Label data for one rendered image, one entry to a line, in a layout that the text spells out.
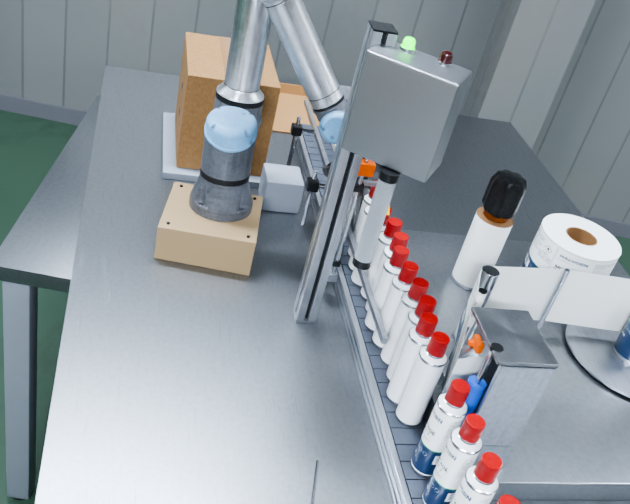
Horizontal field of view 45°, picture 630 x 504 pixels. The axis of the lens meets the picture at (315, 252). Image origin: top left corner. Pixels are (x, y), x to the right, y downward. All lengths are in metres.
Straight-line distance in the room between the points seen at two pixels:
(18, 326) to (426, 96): 1.07
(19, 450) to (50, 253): 0.62
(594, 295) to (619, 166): 2.49
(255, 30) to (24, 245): 0.70
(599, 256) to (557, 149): 2.21
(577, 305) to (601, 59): 2.29
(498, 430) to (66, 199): 1.16
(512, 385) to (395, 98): 0.52
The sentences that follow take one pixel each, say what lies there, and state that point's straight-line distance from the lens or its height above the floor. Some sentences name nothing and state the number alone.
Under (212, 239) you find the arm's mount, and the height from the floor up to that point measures 0.91.
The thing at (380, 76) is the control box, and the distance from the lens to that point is 1.33.
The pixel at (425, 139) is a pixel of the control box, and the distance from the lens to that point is 1.33.
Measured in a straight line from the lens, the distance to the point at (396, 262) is 1.54.
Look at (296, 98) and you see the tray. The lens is 2.69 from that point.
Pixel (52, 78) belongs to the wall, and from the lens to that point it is 4.03.
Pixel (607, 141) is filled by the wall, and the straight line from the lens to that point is 4.16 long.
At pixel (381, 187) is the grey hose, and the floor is 1.26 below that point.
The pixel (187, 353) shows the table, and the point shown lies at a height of 0.83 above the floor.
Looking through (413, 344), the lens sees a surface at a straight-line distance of 1.40.
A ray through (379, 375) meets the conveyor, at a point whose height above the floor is 0.88.
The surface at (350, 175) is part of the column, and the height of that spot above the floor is 1.21.
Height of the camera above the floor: 1.90
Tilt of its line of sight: 34 degrees down
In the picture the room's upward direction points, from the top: 15 degrees clockwise
